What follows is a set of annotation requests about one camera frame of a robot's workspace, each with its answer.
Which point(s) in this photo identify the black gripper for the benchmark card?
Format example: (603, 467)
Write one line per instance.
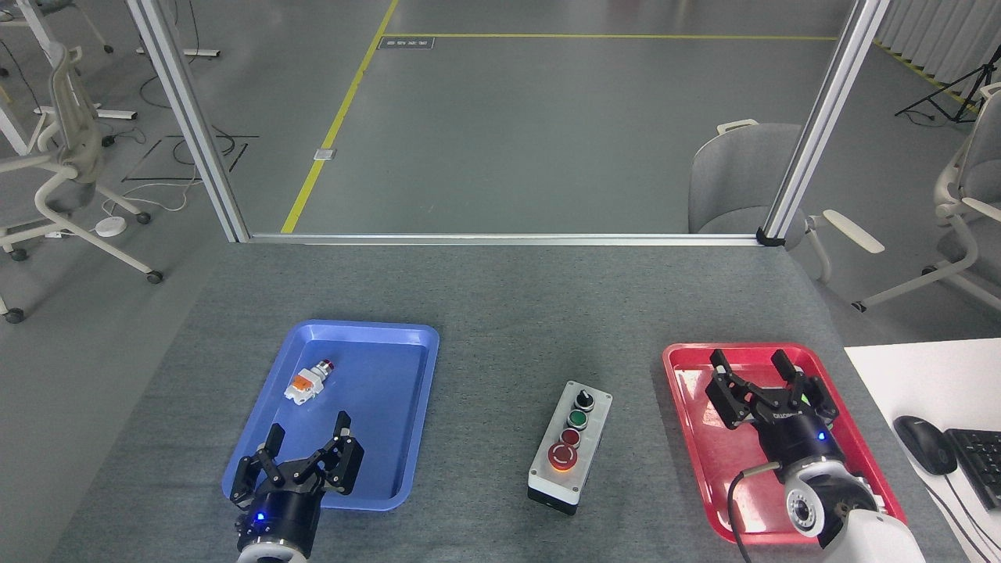
(798, 442)
(281, 516)

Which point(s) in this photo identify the grey control box with buttons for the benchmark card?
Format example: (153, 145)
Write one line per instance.
(569, 450)

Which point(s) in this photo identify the small orange white push button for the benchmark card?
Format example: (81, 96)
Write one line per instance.
(306, 383)

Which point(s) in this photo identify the red plastic tray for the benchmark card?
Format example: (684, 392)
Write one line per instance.
(704, 461)

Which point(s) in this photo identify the blue plastic tray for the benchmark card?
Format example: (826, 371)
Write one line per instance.
(375, 407)

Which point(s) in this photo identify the white desk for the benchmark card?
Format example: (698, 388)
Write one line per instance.
(923, 375)

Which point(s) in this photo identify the black computer mouse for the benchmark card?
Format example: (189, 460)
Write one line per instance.
(927, 444)

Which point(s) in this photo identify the grey fabric chair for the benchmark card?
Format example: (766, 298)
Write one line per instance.
(735, 180)

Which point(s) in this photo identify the black keyboard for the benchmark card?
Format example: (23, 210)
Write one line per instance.
(977, 465)

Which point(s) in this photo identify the white grey office chair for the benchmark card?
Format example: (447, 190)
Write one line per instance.
(970, 195)

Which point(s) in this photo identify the white round floor device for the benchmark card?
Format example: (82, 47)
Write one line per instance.
(110, 227)

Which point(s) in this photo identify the silver floor outlet plate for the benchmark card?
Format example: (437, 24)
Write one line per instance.
(324, 154)

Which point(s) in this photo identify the black tripod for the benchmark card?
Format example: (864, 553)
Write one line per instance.
(958, 90)

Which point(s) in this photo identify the white mesh office chair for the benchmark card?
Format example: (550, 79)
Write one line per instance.
(70, 141)

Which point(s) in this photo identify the white table foot bar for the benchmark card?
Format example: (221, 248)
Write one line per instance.
(184, 51)
(109, 114)

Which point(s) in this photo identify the dark floor label sign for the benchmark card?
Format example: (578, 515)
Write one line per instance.
(406, 43)

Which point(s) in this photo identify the silver aluminium frame post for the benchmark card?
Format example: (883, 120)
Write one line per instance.
(188, 117)
(829, 117)

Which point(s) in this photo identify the silver aluminium frame rail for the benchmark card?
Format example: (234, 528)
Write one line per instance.
(500, 238)

